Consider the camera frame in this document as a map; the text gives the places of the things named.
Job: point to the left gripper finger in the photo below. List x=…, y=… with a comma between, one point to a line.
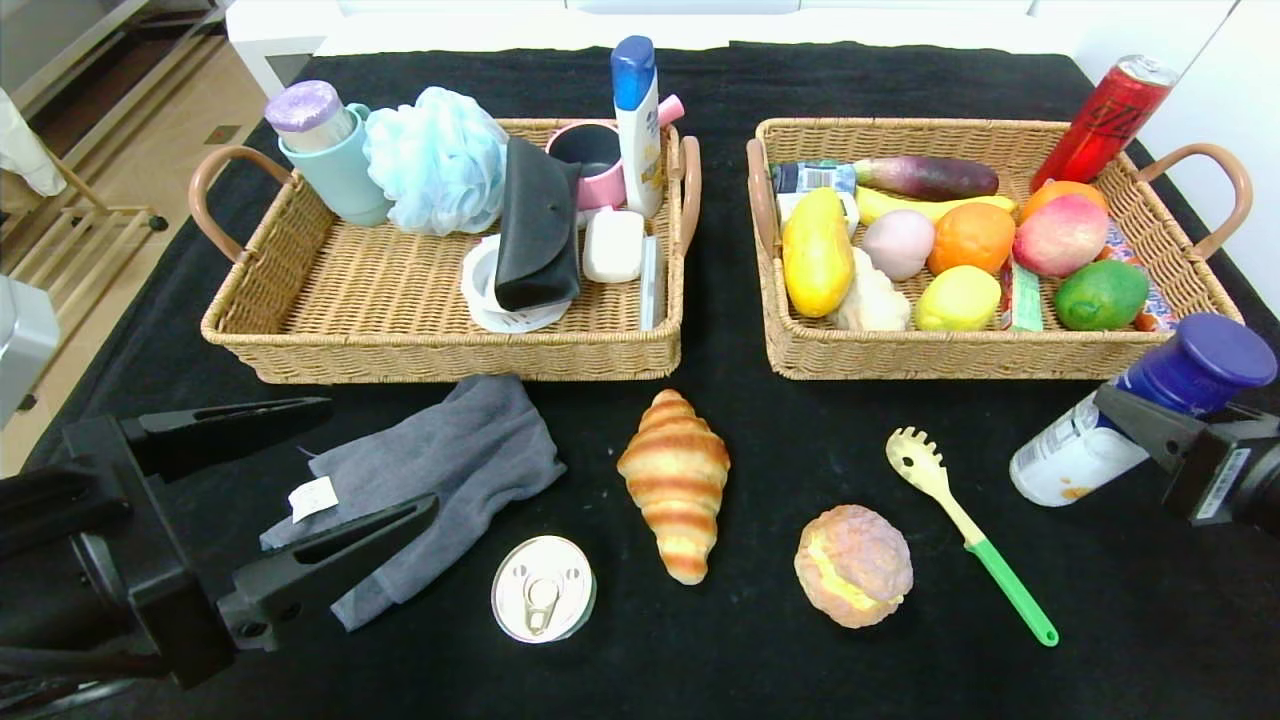
x=290, y=590
x=220, y=425

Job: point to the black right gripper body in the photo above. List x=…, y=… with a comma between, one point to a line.
x=1212, y=480

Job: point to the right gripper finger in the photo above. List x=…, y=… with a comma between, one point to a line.
x=1150, y=428
x=1255, y=412

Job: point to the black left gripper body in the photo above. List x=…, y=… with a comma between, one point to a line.
x=168, y=545

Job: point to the white drink bottle blue cap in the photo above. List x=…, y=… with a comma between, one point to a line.
x=1070, y=460

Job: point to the toy cream puff bun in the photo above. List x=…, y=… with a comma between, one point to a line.
x=855, y=565

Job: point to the toy croissant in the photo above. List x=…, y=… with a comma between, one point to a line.
x=675, y=480

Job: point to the rectangular wicker basket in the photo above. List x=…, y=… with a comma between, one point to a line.
x=380, y=300
x=900, y=355

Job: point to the toy green lime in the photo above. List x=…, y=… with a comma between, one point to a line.
x=1100, y=295

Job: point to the green snack packet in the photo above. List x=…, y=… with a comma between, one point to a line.
x=1025, y=303

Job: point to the red blue snack wrapper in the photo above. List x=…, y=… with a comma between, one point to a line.
x=1120, y=243

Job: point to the gray towel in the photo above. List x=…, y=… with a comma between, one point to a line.
x=450, y=460

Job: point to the toy pink peach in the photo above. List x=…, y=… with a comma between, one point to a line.
x=1060, y=235

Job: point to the toy yellow lemon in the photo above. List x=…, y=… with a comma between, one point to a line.
x=957, y=298

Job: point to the gold metal rack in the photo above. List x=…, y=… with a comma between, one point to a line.
x=120, y=210

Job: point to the pull tab tin can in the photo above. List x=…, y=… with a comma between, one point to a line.
x=545, y=590

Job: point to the small toy orange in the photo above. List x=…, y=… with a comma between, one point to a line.
x=1060, y=188

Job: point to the large toy orange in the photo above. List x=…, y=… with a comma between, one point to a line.
x=970, y=238

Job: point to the teal plastic cup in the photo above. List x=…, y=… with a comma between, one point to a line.
x=342, y=178

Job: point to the white round container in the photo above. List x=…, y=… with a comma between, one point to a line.
x=481, y=288

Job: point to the toy white garlic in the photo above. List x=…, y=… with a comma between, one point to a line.
x=872, y=298

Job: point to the red soda can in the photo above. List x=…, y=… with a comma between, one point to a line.
x=1100, y=122

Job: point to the purple lidded jar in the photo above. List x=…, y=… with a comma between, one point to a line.
x=305, y=108

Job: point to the toy purple eggplant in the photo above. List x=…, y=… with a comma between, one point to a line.
x=930, y=178

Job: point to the white hanging cloth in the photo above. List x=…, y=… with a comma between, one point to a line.
x=25, y=148

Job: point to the light blue bath pouf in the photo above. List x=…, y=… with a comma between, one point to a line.
x=438, y=162

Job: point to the toy yellow banana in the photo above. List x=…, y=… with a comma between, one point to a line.
x=880, y=205

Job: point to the black glasses case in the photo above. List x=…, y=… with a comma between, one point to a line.
x=538, y=228

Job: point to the toy yellow papaya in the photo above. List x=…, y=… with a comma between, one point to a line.
x=815, y=253

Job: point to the blue barcode snack packet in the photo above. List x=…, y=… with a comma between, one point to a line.
x=815, y=178

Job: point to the black tablecloth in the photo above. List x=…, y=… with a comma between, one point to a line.
x=800, y=680

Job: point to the white soap box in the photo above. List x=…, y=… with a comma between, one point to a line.
x=613, y=246

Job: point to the pink mug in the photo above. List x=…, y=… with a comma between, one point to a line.
x=603, y=194

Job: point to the white comb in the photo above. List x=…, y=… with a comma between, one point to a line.
x=650, y=288

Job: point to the white shampoo bottle blue cap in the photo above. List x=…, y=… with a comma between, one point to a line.
x=640, y=148

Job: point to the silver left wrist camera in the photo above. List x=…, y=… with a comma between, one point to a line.
x=25, y=350

